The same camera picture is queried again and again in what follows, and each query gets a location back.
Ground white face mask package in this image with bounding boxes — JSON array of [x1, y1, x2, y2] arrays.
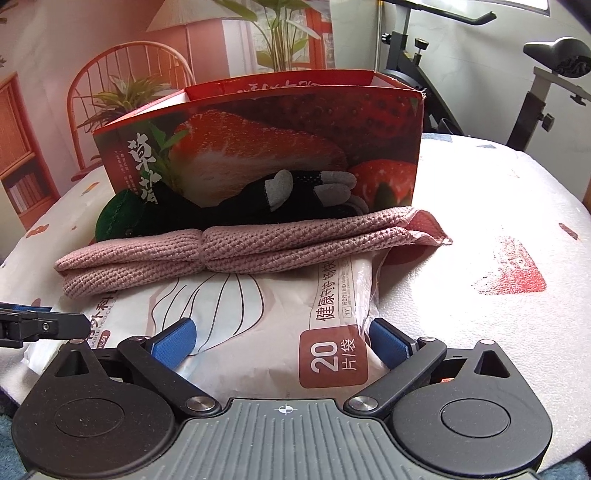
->
[[20, 250, 394, 409]]

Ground green tasselled leaf cloth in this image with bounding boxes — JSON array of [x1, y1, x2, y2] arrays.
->
[[95, 190, 151, 242]]

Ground patterned white tablecloth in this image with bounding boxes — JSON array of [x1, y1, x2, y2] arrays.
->
[[1, 135, 590, 467]]

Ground pink knitted cloth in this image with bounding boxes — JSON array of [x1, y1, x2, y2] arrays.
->
[[54, 207, 451, 298]]

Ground black glove grey fingertips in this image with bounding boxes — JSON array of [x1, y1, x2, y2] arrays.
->
[[137, 170, 369, 235]]

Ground red strawberry cardboard box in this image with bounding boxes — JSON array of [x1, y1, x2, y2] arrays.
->
[[94, 69, 425, 210]]

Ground black exercise bike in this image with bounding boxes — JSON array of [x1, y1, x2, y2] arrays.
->
[[378, 0, 591, 153]]

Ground printed living room backdrop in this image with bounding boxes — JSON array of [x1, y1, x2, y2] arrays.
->
[[1, 1, 335, 227]]

